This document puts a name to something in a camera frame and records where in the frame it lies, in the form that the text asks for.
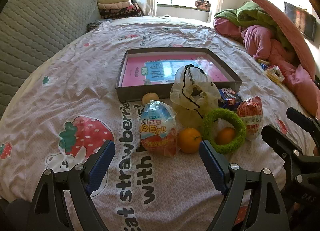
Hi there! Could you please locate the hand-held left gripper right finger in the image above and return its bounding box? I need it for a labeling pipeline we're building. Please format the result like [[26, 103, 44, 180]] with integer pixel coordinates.
[[199, 139, 290, 231]]

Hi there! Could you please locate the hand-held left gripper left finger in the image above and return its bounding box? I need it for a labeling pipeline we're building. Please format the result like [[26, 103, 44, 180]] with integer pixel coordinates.
[[26, 139, 115, 231]]

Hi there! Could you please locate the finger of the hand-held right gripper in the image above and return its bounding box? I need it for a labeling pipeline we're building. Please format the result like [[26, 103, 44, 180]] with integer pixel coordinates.
[[261, 124, 320, 170], [286, 107, 320, 134]]

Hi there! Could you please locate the orange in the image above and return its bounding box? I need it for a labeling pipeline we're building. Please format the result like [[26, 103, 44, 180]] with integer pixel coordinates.
[[177, 128, 202, 154], [215, 127, 236, 145]]

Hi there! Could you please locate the red toy egg packet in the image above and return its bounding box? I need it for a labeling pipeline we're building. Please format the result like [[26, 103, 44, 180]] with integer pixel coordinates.
[[236, 96, 263, 141]]

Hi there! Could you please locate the green fuzzy ring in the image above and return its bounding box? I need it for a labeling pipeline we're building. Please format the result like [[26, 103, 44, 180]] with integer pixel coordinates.
[[202, 108, 247, 154]]

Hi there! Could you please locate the blue snack packet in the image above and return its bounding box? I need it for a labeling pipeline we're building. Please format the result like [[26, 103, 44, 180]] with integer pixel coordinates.
[[217, 88, 242, 110]]

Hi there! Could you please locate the blue toy egg packet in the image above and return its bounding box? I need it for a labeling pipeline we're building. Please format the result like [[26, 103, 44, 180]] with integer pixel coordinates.
[[138, 99, 178, 157]]

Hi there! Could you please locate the grey cardboard box tray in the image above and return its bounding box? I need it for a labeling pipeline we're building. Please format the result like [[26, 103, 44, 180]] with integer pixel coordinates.
[[115, 48, 243, 103]]

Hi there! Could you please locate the cream drawstring bag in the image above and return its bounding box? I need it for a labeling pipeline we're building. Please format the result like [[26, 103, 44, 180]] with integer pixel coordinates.
[[169, 64, 222, 127]]

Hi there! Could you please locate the walnut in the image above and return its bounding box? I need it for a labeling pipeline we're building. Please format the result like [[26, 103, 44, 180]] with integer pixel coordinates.
[[141, 92, 159, 106]]

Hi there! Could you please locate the yellow wafer snack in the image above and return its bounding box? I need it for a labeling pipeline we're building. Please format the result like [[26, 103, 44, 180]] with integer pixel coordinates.
[[266, 71, 281, 84]]

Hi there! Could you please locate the white printed scrunchie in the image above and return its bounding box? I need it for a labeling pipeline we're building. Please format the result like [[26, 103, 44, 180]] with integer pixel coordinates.
[[271, 66, 286, 84]]

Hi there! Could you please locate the pink quilt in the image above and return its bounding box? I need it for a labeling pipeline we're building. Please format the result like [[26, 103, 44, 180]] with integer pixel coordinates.
[[212, 17, 320, 119]]

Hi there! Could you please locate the salmon pink cushion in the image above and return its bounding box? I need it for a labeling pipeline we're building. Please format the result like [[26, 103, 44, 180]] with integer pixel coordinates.
[[240, 0, 316, 81]]

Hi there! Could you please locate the green blanket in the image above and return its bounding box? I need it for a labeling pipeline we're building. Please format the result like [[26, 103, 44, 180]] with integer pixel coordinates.
[[214, 1, 295, 51]]

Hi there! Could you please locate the dark patterned cloth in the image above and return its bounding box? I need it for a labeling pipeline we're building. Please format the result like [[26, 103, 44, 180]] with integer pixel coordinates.
[[86, 19, 113, 31]]

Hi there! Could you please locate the patterned cloth on windowsill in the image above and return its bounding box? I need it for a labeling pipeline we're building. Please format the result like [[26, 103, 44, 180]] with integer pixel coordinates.
[[194, 0, 211, 11]]

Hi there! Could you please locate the grey quilted headboard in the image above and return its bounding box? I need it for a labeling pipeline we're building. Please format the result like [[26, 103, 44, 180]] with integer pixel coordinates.
[[0, 0, 102, 119]]

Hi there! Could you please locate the dark floral folded blanket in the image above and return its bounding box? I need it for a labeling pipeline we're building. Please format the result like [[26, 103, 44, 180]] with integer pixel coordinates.
[[99, 3, 144, 20]]

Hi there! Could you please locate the cream folded blanket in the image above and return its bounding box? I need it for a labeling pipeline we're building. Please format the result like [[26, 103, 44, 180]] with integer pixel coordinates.
[[97, 0, 132, 10]]

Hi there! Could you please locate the dark wall screen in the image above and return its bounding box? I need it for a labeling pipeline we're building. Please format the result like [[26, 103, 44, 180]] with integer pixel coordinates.
[[284, 2, 317, 41]]

